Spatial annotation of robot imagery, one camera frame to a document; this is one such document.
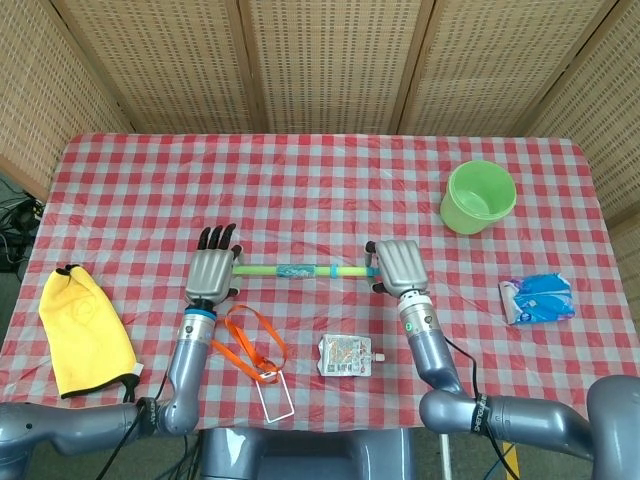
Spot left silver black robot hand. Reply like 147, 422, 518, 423
184, 223, 246, 306

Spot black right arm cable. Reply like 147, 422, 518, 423
442, 334, 521, 480

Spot green plastic bucket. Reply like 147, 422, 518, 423
439, 159, 518, 235

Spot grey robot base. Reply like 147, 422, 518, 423
199, 427, 419, 480

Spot red white checkered tablecloth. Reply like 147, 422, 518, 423
0, 132, 640, 434

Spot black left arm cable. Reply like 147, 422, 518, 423
94, 369, 171, 480

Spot black floor cables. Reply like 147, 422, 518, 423
0, 174, 44, 274

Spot blue tissue pack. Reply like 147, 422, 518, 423
498, 272, 576, 327

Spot white table leg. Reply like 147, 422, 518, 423
439, 433, 453, 480

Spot woven bamboo folding screen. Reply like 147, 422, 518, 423
0, 0, 640, 311

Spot white spouted drink pouch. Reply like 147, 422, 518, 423
317, 333, 387, 377

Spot orange lanyard with badge holder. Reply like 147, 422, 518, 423
208, 304, 294, 425

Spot yellow cloth mitt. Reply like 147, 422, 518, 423
38, 263, 142, 401

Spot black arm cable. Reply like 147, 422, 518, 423
94, 369, 171, 480
442, 334, 521, 480

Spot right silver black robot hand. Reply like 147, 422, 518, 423
363, 239, 430, 297

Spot green and blue water pump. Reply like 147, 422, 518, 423
233, 262, 381, 281

